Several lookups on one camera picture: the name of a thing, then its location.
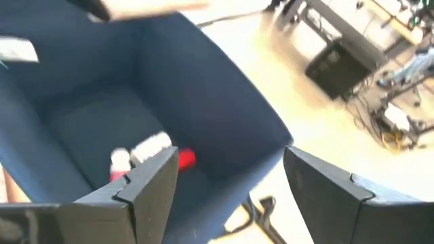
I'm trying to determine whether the white bottle pink label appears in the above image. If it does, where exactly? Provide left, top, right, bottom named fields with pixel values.
left=108, top=148, right=132, bottom=183

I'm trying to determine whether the black computer case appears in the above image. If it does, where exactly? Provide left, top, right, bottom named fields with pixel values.
left=304, top=39, right=372, bottom=101

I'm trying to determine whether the small white pill bottle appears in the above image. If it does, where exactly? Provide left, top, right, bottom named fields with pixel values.
left=130, top=131, right=173, bottom=163

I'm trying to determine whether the yellow cable coil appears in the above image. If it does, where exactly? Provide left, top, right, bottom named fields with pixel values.
left=381, top=130, right=408, bottom=153

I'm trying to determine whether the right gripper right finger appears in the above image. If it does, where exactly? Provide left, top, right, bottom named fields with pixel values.
left=283, top=146, right=434, bottom=244

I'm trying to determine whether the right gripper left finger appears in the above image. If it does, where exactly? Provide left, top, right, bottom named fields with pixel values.
left=0, top=146, right=180, bottom=244

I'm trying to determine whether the red plastic tube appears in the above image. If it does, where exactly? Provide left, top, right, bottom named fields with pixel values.
left=178, top=148, right=197, bottom=173

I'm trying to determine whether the navy white striped fabric basket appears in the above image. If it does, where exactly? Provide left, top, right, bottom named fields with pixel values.
left=0, top=0, right=294, bottom=244

